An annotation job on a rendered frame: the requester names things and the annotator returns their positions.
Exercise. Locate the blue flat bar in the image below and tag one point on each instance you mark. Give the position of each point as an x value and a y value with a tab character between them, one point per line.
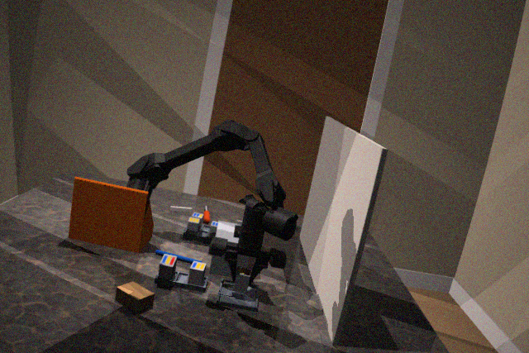
186	259

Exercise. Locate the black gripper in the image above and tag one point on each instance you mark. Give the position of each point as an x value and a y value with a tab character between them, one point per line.
249	244

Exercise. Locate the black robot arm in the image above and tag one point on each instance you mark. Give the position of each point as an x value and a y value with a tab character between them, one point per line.
149	170

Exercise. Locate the white box with blue and red stripes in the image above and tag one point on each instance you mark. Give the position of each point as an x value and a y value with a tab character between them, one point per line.
213	229

